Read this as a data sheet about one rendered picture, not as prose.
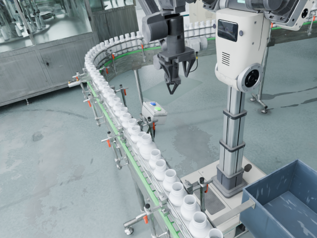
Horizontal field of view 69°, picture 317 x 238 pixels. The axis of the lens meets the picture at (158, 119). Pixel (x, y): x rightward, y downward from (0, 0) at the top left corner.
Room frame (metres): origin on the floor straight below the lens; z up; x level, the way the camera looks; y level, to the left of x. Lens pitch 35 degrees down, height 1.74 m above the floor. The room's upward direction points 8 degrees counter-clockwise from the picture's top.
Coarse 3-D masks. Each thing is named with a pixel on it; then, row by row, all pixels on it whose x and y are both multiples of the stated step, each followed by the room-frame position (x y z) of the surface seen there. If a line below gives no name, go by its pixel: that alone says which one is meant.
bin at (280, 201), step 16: (272, 176) 0.63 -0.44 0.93; (288, 176) 0.68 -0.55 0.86; (304, 176) 0.64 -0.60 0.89; (256, 192) 0.61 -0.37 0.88; (272, 192) 0.64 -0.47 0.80; (288, 192) 0.68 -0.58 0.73; (304, 192) 0.62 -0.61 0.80; (240, 208) 0.51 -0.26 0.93; (256, 208) 0.51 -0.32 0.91; (272, 208) 0.61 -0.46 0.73; (288, 208) 0.60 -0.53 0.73; (304, 208) 0.59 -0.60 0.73; (256, 224) 0.50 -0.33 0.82; (272, 224) 0.44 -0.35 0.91; (288, 224) 0.52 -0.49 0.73; (304, 224) 0.51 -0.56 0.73
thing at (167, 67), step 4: (160, 60) 0.73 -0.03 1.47; (164, 60) 0.72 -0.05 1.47; (160, 64) 0.74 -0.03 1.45; (164, 64) 0.71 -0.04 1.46; (168, 64) 0.70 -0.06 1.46; (164, 68) 0.73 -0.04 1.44; (168, 68) 0.69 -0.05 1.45; (172, 68) 0.69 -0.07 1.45; (168, 72) 0.70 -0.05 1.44; (172, 72) 0.70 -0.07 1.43; (168, 76) 0.73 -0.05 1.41
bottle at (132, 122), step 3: (129, 120) 0.86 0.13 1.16; (132, 120) 0.87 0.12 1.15; (135, 120) 0.86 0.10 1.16; (129, 123) 0.84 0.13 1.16; (132, 123) 0.84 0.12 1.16; (135, 123) 0.84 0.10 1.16; (129, 126) 0.84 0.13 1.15; (132, 126) 0.84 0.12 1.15; (129, 129) 0.84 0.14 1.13; (129, 132) 0.84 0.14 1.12; (129, 135) 0.84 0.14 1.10; (132, 147) 0.84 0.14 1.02
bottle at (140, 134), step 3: (141, 132) 0.76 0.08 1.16; (144, 132) 0.76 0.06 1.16; (138, 135) 0.75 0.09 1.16; (141, 135) 0.76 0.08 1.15; (138, 138) 0.74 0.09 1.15; (141, 138) 0.73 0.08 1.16; (138, 141) 0.75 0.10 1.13; (141, 141) 0.73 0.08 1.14; (138, 144) 0.73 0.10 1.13; (138, 147) 0.73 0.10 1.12; (138, 150) 0.73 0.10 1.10; (141, 159) 0.73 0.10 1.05; (141, 162) 0.73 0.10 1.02
